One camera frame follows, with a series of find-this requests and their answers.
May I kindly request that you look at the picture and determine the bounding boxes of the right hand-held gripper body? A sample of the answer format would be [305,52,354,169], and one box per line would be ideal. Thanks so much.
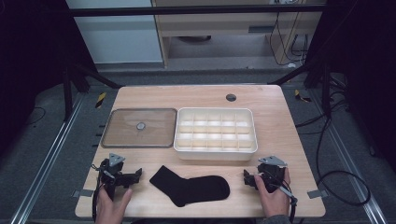
[256,155,288,194]

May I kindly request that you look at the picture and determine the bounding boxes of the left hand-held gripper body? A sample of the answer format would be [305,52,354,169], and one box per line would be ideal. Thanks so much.
[98,152,132,201]

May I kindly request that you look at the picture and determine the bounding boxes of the white divided storage box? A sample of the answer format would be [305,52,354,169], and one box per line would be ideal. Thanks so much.
[173,106,259,161]

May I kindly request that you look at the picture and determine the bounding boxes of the black sock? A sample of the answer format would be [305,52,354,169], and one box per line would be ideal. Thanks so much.
[148,164,231,208]

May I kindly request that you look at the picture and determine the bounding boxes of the person's right hand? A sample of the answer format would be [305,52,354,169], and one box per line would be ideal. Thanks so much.
[253,167,292,218]

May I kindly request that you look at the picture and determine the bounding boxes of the person's left hand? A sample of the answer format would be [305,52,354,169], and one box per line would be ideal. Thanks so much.
[94,186,134,224]

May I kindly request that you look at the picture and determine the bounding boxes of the grey tape piece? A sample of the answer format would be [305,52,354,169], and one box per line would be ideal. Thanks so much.
[72,189,94,199]
[306,189,330,200]

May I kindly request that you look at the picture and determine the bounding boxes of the clear lid with round knob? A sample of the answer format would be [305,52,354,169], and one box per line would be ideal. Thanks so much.
[101,107,178,149]

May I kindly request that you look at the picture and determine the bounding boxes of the yellow black striped tape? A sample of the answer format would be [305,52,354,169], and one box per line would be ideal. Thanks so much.
[94,91,107,109]
[293,89,313,104]

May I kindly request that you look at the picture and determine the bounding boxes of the black metal stand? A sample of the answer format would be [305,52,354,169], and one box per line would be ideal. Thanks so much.
[266,59,333,119]
[61,60,125,123]

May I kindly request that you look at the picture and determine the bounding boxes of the white cabinet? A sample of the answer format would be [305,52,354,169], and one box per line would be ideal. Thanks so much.
[65,0,164,65]

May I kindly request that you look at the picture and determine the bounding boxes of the light wooden desk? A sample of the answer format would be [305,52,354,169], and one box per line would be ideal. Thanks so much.
[150,0,328,68]

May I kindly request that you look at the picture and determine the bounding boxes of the right hand-held gripper cable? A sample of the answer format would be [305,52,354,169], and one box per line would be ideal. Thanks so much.
[270,176,299,224]

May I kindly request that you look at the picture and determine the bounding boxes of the hand-held gripper cable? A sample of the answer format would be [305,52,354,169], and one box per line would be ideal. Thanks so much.
[91,163,108,222]
[270,176,299,224]

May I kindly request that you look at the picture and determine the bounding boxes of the left hand-held gripper cable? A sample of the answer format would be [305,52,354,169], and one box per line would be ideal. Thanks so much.
[91,163,108,222]

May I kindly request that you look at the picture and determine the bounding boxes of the metal floor rail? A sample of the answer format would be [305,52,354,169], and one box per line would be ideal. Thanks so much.
[307,89,389,224]
[8,92,86,224]

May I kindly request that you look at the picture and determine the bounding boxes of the looped black floor cable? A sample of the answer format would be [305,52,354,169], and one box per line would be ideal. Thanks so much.
[315,117,372,207]

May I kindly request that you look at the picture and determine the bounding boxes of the black cables under desk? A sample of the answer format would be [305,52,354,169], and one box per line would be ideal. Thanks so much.
[268,11,310,67]

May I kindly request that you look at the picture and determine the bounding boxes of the black horizontal frame bar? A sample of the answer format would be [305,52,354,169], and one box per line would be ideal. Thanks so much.
[68,4,327,18]

